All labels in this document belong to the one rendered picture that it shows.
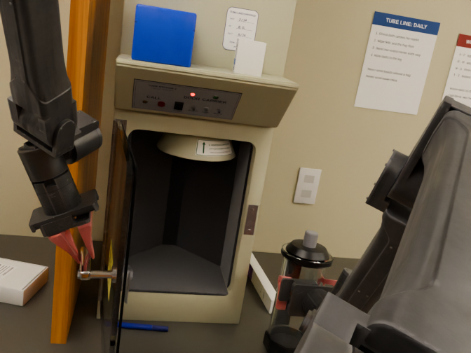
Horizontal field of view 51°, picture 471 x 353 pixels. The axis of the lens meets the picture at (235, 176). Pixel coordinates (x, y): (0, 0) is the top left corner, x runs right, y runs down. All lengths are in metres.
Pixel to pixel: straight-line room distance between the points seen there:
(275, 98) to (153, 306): 0.53
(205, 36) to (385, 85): 0.74
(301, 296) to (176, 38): 0.52
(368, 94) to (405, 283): 1.32
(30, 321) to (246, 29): 0.74
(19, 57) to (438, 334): 0.54
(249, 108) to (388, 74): 0.72
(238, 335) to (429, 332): 0.94
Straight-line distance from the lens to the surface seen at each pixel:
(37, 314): 1.18
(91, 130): 0.81
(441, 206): 0.33
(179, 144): 1.04
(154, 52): 0.87
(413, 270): 0.27
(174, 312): 1.16
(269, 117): 0.97
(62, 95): 0.69
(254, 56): 0.91
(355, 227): 1.68
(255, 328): 1.20
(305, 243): 1.04
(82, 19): 0.89
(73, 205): 0.79
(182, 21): 0.87
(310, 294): 0.97
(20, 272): 1.27
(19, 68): 0.66
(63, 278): 1.02
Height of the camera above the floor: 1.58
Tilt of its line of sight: 16 degrees down
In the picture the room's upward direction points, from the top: 9 degrees clockwise
